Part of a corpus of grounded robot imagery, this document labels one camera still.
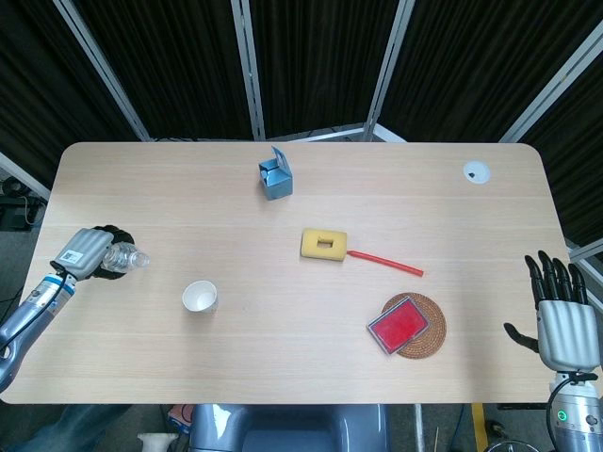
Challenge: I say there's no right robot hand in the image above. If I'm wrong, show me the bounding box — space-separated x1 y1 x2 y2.
503 250 602 374

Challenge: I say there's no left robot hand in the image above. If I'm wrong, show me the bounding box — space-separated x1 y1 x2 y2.
49 224 139 283

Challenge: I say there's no transparent plastic water bottle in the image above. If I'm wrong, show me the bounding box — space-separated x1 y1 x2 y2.
102 241 151 275

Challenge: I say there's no white paper cup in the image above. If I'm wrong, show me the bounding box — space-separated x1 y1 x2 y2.
181 280 219 315

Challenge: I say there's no black electronic equipment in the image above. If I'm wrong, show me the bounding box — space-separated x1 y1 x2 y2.
0 177 47 233

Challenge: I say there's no round woven rattan coaster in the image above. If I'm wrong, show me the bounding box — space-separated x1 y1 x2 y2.
380 292 448 362

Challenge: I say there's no red card in clear case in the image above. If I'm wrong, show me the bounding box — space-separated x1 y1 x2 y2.
367 298 431 355

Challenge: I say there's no dark pleated partition panel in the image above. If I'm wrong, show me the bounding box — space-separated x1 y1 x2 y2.
517 96 603 249
379 0 603 142
70 0 258 141
249 0 401 138
0 0 142 189

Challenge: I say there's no blue denim cloth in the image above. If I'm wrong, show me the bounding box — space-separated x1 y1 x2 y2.
23 404 136 452

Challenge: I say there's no orange printed package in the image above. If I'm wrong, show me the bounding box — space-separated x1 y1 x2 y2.
167 404 197 435

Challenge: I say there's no red plastic stick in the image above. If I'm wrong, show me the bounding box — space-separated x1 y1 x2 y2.
347 250 425 278

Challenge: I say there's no white plastic object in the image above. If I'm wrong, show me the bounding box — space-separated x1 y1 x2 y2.
137 432 181 452

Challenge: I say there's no blue open cardboard box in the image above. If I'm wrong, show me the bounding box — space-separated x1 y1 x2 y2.
257 145 294 202

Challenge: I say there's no yellow sponge with hole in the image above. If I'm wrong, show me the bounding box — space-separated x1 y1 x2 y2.
300 228 350 263

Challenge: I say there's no grey robot torso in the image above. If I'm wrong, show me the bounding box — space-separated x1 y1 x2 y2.
187 403 390 452

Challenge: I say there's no silver partition post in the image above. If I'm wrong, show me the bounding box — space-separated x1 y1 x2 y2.
0 153 51 200
567 240 603 296
497 33 603 143
365 0 416 141
51 0 153 142
230 0 268 141

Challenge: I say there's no white cable grommet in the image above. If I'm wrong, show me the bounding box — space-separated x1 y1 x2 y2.
462 160 491 186

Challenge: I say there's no silver partition base rail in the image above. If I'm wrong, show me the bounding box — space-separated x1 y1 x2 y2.
267 122 407 142

